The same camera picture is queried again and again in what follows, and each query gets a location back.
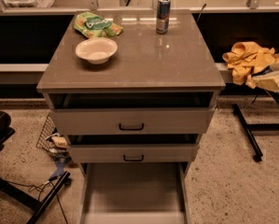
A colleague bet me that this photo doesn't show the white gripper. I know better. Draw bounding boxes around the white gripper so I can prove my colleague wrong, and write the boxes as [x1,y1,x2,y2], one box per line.
[252,63,279,92]

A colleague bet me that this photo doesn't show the grey drawer cabinet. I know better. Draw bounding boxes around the grey drawer cabinet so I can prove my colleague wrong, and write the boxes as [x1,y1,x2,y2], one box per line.
[35,8,227,176]

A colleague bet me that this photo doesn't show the top grey drawer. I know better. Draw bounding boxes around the top grey drawer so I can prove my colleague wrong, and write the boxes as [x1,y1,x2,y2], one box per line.
[46,91,215,135]

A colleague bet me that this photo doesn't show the grey drawer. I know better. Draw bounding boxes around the grey drawer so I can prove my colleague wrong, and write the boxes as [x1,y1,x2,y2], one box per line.
[69,134,199,163]
[46,91,215,135]
[77,162,191,224]

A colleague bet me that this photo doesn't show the bottom grey drawer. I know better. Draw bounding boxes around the bottom grey drawer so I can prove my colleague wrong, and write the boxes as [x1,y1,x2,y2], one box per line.
[77,162,191,224]

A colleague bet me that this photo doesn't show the middle grey drawer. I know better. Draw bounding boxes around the middle grey drawer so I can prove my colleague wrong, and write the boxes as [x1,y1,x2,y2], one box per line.
[69,134,199,163]

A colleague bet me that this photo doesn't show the yellow cloth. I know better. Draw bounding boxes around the yellow cloth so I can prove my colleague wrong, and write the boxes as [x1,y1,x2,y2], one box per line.
[222,41,279,89]

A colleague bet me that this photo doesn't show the black stand leg right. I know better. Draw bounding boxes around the black stand leg right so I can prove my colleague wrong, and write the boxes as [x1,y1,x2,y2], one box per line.
[232,104,279,162]

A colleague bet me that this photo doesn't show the black stand leg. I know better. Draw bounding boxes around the black stand leg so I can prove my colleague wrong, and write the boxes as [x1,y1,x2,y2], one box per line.
[0,168,72,224]
[232,104,279,162]

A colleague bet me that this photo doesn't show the blue energy drink can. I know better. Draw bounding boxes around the blue energy drink can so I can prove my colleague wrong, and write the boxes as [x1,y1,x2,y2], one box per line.
[156,0,171,34]

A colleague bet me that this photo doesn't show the white paper bowl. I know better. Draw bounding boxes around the white paper bowl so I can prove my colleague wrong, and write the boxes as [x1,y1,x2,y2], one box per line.
[76,37,118,64]

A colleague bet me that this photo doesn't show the green chip bag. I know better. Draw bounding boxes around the green chip bag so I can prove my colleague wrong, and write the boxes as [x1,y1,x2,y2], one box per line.
[74,11,123,38]

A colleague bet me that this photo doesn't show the blue tape strip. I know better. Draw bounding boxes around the blue tape strip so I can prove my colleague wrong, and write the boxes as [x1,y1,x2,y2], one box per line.
[49,157,71,181]

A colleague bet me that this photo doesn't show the black stand leg left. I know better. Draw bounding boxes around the black stand leg left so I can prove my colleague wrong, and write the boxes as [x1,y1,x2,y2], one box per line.
[0,168,72,224]

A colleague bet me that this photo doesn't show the wire basket with clutter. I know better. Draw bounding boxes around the wire basket with clutter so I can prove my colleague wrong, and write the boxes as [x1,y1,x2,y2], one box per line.
[35,116,69,158]

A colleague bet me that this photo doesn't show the black floor cable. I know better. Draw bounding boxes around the black floor cable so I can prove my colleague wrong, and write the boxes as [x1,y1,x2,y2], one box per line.
[5,179,70,224]

